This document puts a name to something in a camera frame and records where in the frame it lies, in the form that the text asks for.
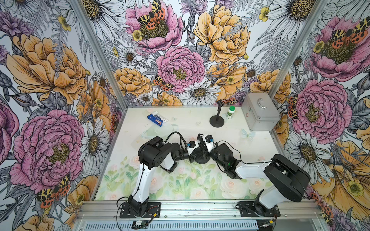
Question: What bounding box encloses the black round stand base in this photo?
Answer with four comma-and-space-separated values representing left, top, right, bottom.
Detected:
209, 115, 225, 128

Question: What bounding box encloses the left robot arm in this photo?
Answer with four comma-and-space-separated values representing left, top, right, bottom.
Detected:
128, 136, 199, 217

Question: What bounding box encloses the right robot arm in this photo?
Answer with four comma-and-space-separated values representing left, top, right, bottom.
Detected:
201, 140, 311, 217

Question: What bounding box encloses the white green-capped pill bottle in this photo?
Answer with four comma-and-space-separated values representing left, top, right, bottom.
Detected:
226, 106, 236, 119

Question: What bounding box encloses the blue gauze bandage packet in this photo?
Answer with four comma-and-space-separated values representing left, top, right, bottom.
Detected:
147, 111, 168, 127

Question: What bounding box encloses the silver first aid case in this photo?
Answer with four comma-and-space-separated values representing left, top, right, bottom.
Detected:
241, 92, 280, 131

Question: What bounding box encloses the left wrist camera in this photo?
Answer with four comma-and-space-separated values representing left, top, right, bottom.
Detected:
187, 141, 199, 156

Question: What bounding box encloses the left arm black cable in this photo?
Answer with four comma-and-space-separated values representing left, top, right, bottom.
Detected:
164, 131, 187, 151

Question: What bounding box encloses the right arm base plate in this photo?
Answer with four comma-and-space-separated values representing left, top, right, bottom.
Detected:
235, 201, 280, 218

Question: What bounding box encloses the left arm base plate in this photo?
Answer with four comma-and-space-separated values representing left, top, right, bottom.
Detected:
119, 202, 161, 218

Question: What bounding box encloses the white vented cable duct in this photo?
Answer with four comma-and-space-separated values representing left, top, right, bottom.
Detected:
81, 220, 259, 231

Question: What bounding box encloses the aluminium front rail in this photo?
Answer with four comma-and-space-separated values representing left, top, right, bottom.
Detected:
76, 199, 322, 221

